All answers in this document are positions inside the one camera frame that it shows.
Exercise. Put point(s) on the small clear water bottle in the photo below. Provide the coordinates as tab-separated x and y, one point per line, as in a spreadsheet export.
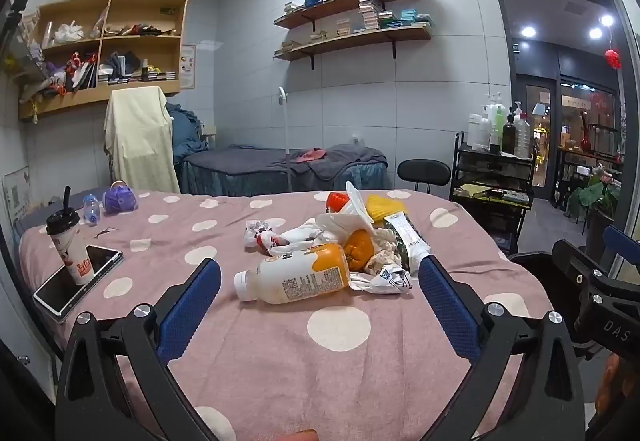
91	209

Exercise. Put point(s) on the crumpled white bag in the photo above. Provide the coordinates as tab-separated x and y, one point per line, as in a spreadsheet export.
67	33

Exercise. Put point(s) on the grey blanket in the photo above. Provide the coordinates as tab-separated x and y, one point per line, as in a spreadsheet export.
345	158

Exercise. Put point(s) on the purple bag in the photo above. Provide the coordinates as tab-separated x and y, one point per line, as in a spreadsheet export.
120	198

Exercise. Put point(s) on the wall notice sheet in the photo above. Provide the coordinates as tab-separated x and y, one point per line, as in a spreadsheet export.
17	193

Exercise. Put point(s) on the white lamp stand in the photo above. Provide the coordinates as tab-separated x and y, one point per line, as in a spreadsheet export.
286	136

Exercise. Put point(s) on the milk tea cup with straw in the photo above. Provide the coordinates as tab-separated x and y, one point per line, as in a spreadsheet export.
75	251

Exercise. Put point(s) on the yellow foam fruit net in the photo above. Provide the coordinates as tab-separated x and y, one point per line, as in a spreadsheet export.
385	208

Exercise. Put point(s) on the wall shelves with boxes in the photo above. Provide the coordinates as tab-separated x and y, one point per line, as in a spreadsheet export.
370	16

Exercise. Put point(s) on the red foam fruit net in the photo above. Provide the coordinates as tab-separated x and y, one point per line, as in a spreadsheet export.
337	201

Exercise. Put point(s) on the small crumpled red-white wrapper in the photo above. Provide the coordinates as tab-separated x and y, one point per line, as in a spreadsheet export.
260	233

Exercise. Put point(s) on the group of bottles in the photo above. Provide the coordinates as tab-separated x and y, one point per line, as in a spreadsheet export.
500	121

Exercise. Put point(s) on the pile of blue cloth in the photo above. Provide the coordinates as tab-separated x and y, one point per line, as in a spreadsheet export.
187	131

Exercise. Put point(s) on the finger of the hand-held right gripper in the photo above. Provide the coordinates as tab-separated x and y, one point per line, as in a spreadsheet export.
567	257
621	242

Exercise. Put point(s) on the crumpled white paper wrapper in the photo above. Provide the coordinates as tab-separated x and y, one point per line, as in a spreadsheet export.
385	280

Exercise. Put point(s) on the wooden wall cabinet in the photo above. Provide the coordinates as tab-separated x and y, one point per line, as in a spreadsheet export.
145	88

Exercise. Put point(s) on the dark hair pin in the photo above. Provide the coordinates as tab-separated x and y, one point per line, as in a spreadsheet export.
103	232

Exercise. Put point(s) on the pink cloth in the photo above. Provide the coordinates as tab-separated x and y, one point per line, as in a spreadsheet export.
312	154

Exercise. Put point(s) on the dark folded clothes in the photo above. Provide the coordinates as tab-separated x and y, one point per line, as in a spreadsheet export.
122	62

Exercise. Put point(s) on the potted green plant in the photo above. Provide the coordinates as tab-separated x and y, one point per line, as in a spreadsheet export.
597	196

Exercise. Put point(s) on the wooden wall shelf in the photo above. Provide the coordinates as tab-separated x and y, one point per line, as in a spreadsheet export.
350	41
350	6

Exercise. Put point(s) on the red hanging ornament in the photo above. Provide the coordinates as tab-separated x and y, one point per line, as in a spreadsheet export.
613	58

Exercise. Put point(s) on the cream cloth over chair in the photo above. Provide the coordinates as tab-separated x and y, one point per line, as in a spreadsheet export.
140	136

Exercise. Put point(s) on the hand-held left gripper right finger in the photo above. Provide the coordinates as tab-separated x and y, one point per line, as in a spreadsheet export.
450	308

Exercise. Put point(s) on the small wall poster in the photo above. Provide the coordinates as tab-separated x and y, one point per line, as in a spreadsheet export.
187	67

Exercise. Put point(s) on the black trolley cart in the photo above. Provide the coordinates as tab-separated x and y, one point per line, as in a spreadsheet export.
492	166

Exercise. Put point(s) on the grey massage bed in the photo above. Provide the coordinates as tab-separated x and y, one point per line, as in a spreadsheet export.
235	171

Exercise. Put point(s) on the black chair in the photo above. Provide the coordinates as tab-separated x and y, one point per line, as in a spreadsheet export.
422	170

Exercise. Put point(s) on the person's right hand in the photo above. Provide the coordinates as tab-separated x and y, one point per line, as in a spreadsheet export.
617	383

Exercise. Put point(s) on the smartphone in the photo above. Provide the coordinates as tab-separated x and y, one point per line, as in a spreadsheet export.
60	293

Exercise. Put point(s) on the white and orange drink bottle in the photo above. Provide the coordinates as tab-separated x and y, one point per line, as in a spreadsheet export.
300	273

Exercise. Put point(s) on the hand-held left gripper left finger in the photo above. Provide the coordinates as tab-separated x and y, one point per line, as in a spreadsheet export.
187	313

